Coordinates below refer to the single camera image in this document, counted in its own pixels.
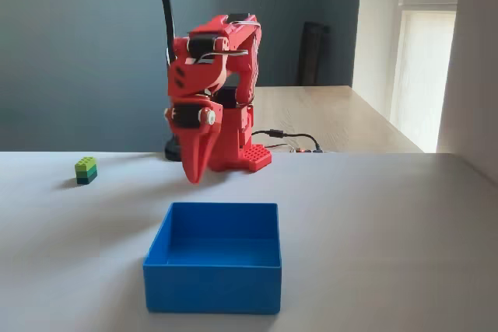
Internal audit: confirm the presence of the green toy brick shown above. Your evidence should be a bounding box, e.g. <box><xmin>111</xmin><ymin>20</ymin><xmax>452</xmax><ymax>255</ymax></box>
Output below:
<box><xmin>74</xmin><ymin>156</ymin><xmax>99</xmax><ymax>186</ymax></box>

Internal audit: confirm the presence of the blue box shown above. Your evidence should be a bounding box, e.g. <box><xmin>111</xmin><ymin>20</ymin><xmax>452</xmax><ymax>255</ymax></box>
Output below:
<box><xmin>142</xmin><ymin>201</ymin><xmax>282</xmax><ymax>316</ymax></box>

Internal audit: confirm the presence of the black gooseneck stand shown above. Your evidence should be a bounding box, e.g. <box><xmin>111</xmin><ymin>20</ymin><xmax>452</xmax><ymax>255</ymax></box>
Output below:
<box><xmin>154</xmin><ymin>0</ymin><xmax>184</xmax><ymax>162</ymax></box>

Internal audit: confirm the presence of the dark wooden plank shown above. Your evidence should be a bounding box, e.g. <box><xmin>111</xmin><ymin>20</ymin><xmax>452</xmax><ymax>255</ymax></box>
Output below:
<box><xmin>296</xmin><ymin>20</ymin><xmax>331</xmax><ymax>87</ymax></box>

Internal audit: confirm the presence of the thin arm servo wire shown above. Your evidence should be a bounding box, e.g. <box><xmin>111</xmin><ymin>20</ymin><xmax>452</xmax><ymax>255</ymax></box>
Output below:
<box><xmin>193</xmin><ymin>48</ymin><xmax>251</xmax><ymax>65</ymax></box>

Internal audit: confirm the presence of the black power cable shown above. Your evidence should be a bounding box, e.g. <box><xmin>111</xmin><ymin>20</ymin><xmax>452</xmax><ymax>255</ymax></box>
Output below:
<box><xmin>251</xmin><ymin>128</ymin><xmax>322</xmax><ymax>152</ymax></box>

